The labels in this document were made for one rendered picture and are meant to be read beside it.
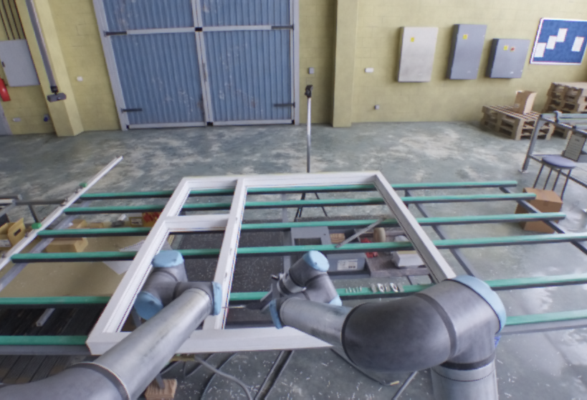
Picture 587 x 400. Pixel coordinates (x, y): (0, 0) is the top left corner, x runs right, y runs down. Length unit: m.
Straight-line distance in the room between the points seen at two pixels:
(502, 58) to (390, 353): 8.28
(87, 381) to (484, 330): 0.58
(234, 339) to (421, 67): 7.15
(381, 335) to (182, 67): 7.28
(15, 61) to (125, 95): 2.25
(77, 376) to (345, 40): 6.90
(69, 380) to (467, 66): 8.15
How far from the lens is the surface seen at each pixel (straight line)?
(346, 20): 7.08
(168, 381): 2.32
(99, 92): 8.39
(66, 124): 8.51
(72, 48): 8.51
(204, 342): 1.29
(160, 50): 7.66
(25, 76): 8.90
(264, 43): 7.27
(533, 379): 2.67
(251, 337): 1.25
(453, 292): 0.61
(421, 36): 7.74
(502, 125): 8.07
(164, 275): 1.02
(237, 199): 2.11
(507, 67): 8.74
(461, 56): 8.14
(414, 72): 7.76
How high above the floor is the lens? 1.90
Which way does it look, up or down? 28 degrees down
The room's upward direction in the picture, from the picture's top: 1 degrees counter-clockwise
